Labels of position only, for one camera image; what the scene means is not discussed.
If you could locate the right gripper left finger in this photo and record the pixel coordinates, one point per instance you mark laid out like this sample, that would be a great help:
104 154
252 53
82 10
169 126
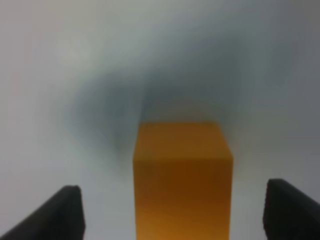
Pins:
60 218

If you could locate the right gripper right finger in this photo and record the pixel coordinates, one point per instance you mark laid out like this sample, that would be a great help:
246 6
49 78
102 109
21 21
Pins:
288 213

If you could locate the orange cube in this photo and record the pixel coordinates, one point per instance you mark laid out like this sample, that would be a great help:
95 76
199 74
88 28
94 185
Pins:
182 182

